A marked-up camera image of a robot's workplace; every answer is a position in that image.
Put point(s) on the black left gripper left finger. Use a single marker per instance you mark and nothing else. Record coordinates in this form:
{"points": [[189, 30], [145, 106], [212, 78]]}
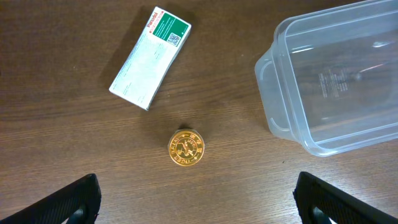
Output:
{"points": [[78, 202]]}

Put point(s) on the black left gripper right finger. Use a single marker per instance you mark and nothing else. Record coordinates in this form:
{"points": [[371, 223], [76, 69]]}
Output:
{"points": [[319, 202]]}

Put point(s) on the clear plastic container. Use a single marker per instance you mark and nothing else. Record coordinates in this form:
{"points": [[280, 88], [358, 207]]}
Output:
{"points": [[329, 79]]}

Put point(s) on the gold lid balm jar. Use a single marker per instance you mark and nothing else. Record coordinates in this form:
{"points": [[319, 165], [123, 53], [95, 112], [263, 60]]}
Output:
{"points": [[186, 147]]}

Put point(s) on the white green medicine box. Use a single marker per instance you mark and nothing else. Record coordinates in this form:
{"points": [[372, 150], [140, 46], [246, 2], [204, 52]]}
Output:
{"points": [[146, 66]]}

